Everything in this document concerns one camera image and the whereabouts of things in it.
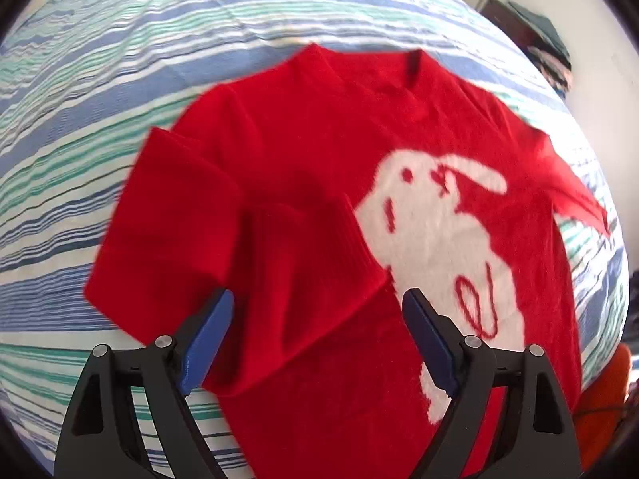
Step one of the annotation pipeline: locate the red sweater with white rabbit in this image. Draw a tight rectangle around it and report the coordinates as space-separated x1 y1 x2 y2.
84 44 611 479

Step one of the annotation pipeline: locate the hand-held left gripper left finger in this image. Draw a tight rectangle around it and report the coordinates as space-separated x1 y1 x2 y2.
53 288 235 479

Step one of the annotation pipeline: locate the orange cloth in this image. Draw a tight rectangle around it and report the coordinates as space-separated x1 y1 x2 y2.
570 345 634 470

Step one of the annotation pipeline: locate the pile of folded clothes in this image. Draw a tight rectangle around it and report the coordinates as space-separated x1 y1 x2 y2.
509 0 573 99

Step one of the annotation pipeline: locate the blue green striped bed sheet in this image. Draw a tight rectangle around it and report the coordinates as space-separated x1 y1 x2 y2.
0 0 631 479

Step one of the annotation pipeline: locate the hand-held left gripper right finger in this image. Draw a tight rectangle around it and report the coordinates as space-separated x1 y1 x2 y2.
402 287 584 479

